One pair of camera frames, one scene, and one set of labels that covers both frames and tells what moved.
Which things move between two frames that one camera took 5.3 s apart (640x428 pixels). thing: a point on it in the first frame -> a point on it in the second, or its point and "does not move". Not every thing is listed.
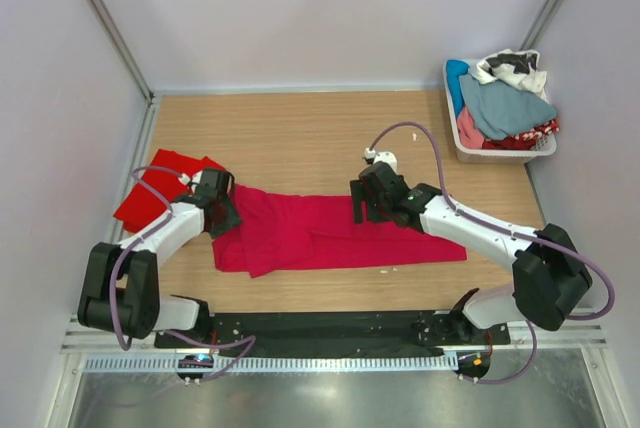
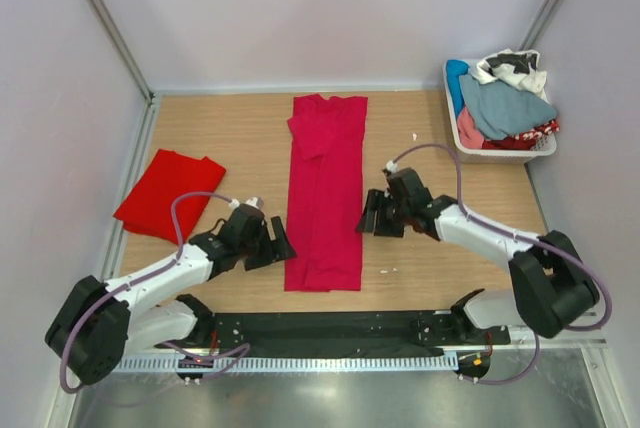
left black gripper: [232, 220] -> [274, 250]
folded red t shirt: [167, 179] does not move
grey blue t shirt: [502, 109] does not move
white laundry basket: [491, 156] does not move
